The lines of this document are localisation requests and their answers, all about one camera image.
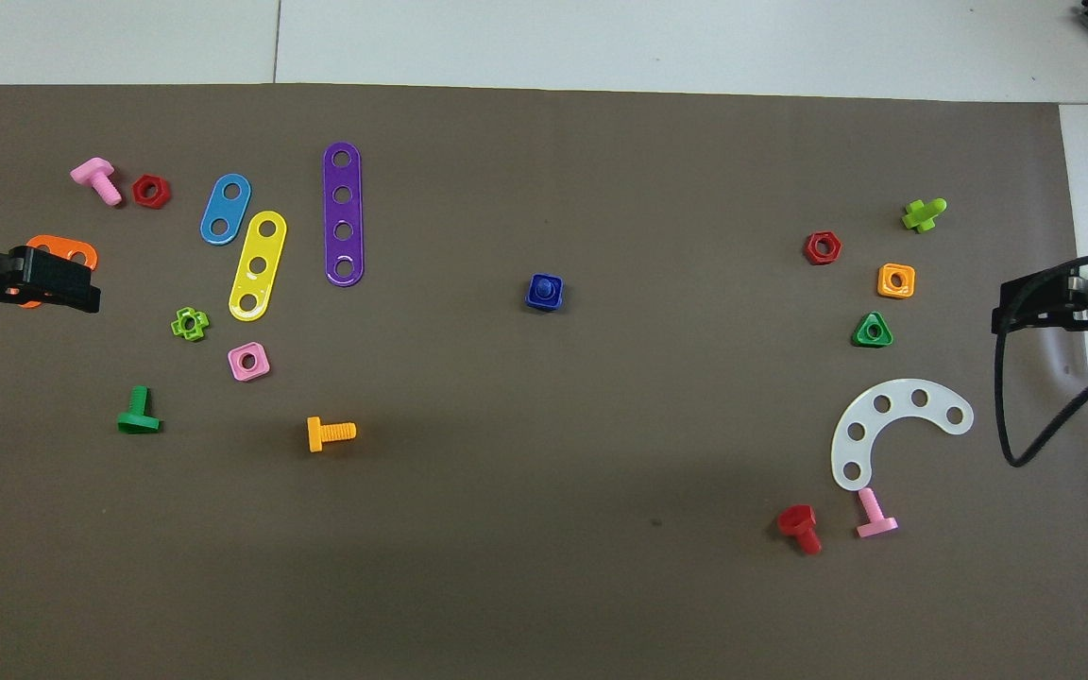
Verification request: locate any blue square plastic nut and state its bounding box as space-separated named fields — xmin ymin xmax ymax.
xmin=525 ymin=273 xmax=565 ymax=314

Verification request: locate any pink plastic screw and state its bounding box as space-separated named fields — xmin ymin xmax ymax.
xmin=855 ymin=487 xmax=900 ymax=539
xmin=70 ymin=157 xmax=124 ymax=208

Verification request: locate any lime green cross screw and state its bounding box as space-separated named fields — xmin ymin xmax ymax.
xmin=901 ymin=197 xmax=948 ymax=234

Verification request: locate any dark green plastic screw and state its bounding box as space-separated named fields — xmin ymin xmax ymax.
xmin=116 ymin=385 xmax=163 ymax=435

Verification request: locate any green triangular plastic nut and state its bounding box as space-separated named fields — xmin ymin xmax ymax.
xmin=852 ymin=311 xmax=894 ymax=349

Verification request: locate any pink square plastic nut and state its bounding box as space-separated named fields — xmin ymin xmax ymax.
xmin=228 ymin=341 xmax=272 ymax=383

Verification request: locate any orange plastic screw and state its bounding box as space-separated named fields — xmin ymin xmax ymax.
xmin=307 ymin=416 xmax=358 ymax=453

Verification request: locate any red hexagonal head screw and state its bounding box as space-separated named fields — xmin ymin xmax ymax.
xmin=776 ymin=504 xmax=824 ymax=556

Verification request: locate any orange L-shaped plastic plate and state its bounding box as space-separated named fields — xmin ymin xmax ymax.
xmin=20 ymin=234 xmax=99 ymax=310

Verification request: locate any white curved five-hole plate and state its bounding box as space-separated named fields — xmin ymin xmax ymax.
xmin=830 ymin=379 xmax=975 ymax=493

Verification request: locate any blue two-hole plastic plate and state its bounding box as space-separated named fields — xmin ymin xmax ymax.
xmin=199 ymin=173 xmax=252 ymax=247

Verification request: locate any yellow three-hole plastic plate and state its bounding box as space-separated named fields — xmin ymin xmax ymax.
xmin=228 ymin=210 xmax=288 ymax=322

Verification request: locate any purple four-hole plastic plate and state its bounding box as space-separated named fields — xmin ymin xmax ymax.
xmin=322 ymin=142 xmax=366 ymax=287

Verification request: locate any brown table mat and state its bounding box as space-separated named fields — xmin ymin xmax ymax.
xmin=0 ymin=83 xmax=1088 ymax=680

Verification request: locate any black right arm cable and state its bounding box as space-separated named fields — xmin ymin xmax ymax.
xmin=993 ymin=250 xmax=1088 ymax=468

